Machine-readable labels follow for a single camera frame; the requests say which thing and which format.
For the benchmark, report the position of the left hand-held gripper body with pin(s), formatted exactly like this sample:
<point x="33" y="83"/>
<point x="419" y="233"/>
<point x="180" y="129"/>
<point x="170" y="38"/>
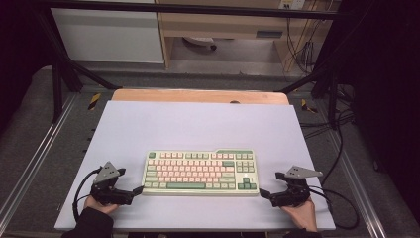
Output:
<point x="109" y="195"/>

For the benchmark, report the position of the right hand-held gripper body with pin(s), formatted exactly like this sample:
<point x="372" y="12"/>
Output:
<point x="294" y="196"/>

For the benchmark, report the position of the person's left hand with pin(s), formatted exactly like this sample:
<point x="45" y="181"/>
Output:
<point x="99" y="208"/>

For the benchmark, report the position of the person's right hand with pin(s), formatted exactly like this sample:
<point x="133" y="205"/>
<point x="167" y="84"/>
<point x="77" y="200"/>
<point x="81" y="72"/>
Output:
<point x="303" y="216"/>

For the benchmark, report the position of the yellow clamp right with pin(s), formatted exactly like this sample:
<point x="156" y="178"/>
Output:
<point x="307" y="106"/>

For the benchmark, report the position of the yellow clamp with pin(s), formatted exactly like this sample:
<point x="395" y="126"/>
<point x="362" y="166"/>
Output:
<point x="307" y="106"/>
<point x="94" y="101"/>

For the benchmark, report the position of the yellow clamp left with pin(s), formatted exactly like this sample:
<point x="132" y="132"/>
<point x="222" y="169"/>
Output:
<point x="94" y="101"/>

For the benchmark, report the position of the black metal stand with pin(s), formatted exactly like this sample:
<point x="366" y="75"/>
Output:
<point x="57" y="86"/>
<point x="330" y="92"/>

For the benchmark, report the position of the wooden table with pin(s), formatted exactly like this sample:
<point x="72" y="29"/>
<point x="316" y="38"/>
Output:
<point x="198" y="96"/>

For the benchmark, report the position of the white round device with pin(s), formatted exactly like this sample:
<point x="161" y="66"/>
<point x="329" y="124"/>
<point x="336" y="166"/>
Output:
<point x="199" y="42"/>

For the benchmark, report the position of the light wooden desk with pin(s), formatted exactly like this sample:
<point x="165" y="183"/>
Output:
<point x="224" y="24"/>

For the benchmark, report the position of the black metal crossbar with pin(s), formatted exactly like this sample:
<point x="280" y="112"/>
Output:
<point x="198" y="9"/>

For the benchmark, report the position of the aluminium rail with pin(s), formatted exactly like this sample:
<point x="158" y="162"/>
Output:
<point x="36" y="158"/>
<point x="360" y="185"/>

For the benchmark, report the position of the white wall socket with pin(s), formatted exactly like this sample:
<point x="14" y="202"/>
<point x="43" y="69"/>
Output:
<point x="292" y="4"/>

